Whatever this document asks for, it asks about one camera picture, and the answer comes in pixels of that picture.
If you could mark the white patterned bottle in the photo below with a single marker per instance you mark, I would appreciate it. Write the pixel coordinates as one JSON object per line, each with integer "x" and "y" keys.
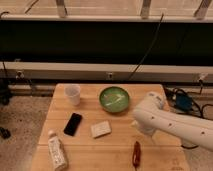
{"x": 57, "y": 152}

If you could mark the translucent plastic cup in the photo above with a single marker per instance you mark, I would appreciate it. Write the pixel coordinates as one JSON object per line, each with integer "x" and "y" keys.
{"x": 72, "y": 92}

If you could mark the green bowl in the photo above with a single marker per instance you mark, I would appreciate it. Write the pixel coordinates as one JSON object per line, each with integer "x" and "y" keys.
{"x": 114, "y": 99}

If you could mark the black object at left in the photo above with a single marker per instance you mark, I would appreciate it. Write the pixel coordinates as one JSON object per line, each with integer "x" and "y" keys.
{"x": 4, "y": 133}

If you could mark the black smartphone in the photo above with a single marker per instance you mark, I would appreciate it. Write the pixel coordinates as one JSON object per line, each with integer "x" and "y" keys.
{"x": 73, "y": 124}

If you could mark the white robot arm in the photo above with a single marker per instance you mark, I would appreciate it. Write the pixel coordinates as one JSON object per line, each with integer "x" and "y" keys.
{"x": 150, "y": 116}

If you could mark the blue power adapter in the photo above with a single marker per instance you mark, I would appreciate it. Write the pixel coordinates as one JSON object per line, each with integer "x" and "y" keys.
{"x": 183, "y": 102}

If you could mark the wall outlet box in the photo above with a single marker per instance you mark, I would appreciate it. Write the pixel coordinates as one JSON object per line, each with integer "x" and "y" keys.
{"x": 109, "y": 76}

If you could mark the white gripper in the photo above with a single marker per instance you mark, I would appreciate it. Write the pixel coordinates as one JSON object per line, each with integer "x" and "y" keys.
{"x": 143, "y": 128}

